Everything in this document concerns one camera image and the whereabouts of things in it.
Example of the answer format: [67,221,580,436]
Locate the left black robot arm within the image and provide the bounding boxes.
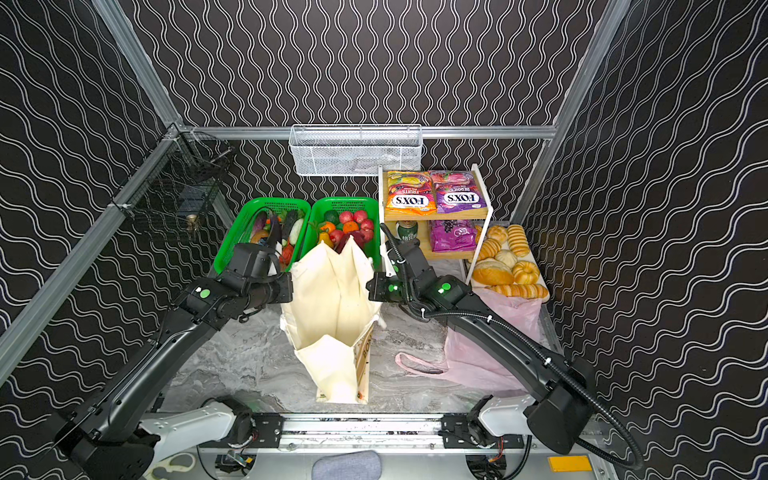
[44,215,293,479]

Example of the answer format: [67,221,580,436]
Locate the cream canvas tote bag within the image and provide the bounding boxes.
[280,240,382,405]

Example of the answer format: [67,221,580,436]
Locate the right green plastic basket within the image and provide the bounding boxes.
[297,197,381,270]

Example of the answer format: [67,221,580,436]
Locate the left green plastic basket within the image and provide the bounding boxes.
[213,197,311,274]

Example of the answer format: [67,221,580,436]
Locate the orange Fox's candy bag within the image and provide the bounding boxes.
[386,171,437,215]

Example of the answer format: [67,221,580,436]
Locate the green plastic basket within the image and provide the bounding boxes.
[297,197,381,270]
[213,197,311,274]

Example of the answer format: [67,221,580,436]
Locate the yellow block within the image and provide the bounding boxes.
[548,455,593,473]

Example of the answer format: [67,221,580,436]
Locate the white wire wall basket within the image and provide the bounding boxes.
[288,124,423,176]

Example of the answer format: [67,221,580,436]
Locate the black wire wall rack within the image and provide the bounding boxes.
[116,132,233,245]

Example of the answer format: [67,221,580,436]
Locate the purple candy bag shelf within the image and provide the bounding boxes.
[430,219,477,253]

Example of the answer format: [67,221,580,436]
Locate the white-handled scissors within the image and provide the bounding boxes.
[143,452,198,480]

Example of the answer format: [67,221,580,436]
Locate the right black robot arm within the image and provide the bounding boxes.
[366,226,644,471]

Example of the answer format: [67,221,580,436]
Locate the tray of bread rolls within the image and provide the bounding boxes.
[471,224,550,302]

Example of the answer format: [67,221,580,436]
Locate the purple Fox's berries candy bag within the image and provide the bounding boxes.
[428,170,487,214]

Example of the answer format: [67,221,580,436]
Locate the green drink can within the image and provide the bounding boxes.
[396,220,419,241]

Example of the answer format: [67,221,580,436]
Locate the grey padded cushion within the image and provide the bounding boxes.
[311,451,383,480]

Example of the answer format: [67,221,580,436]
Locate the pink plastic grocery bag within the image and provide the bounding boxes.
[395,288,542,394]

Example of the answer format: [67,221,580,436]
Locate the white wooden two-tier shelf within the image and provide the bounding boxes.
[377,164,494,283]

